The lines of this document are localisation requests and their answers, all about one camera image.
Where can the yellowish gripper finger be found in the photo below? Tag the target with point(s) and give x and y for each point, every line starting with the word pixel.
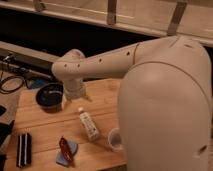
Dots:
pixel 87 97

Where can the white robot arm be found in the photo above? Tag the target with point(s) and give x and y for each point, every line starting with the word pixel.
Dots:
pixel 164 101

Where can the dark blue bowl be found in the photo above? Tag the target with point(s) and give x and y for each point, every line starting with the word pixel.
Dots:
pixel 50 95

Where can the wooden table board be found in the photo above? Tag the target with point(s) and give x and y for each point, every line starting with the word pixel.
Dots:
pixel 47 129

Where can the blue object behind table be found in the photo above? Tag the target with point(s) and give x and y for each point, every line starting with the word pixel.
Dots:
pixel 38 83

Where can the red foil wrapped item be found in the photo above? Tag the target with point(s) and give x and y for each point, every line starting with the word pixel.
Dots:
pixel 66 152

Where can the black white striped block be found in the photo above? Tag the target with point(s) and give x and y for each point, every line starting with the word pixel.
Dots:
pixel 24 150

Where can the metal railing beam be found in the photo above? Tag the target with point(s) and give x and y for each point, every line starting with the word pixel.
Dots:
pixel 193 18

